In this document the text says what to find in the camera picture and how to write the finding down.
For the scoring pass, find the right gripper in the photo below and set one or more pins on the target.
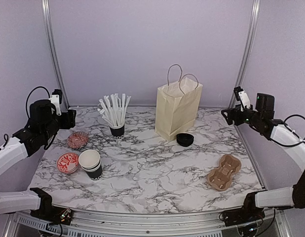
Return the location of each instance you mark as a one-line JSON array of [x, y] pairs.
[[232, 111]]

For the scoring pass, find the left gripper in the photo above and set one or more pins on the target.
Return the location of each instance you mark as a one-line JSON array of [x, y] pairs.
[[69, 119]]

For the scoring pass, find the black paper coffee cup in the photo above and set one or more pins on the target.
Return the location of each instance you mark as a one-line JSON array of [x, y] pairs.
[[89, 159]]

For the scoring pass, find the black cup lid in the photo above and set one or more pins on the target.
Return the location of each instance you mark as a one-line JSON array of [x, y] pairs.
[[184, 143], [185, 137]]

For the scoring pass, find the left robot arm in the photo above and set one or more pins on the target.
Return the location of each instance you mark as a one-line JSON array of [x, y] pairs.
[[45, 119]]

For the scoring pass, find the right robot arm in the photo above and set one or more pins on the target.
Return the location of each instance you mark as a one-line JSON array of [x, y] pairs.
[[261, 119]]

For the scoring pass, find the red patterned bowl dark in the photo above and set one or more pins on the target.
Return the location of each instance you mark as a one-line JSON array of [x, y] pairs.
[[77, 140]]

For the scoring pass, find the white wrapped straws bundle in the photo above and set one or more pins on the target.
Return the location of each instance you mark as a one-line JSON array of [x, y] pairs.
[[113, 109]]

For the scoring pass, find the black cup holding straws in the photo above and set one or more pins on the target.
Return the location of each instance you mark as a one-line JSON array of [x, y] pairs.
[[118, 131]]

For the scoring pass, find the cream paper bag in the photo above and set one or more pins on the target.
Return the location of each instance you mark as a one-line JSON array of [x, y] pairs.
[[177, 105]]

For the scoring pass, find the brown cardboard cup carrier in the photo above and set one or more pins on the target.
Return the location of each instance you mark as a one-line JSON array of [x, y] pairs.
[[220, 178]]

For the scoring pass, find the left aluminium frame post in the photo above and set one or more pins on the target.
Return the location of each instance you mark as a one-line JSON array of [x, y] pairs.
[[53, 52]]

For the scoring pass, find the aluminium frame post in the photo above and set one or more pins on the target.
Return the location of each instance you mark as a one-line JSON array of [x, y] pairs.
[[249, 41], [53, 52]]

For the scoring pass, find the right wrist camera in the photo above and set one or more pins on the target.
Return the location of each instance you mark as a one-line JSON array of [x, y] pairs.
[[243, 98]]

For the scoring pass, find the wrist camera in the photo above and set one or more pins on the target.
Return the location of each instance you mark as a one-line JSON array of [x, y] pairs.
[[56, 100], [243, 98]]

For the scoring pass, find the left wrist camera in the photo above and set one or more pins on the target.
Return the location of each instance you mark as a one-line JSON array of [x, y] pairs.
[[56, 100]]

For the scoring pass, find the right aluminium frame post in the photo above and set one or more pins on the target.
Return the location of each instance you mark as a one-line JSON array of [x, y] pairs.
[[249, 41]]

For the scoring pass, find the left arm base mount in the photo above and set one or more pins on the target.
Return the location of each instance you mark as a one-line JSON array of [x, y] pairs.
[[48, 212]]

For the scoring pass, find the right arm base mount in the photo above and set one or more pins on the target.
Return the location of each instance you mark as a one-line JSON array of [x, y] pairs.
[[248, 212]]

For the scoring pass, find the front aluminium rail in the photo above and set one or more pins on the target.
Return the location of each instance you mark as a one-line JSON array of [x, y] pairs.
[[87, 223]]

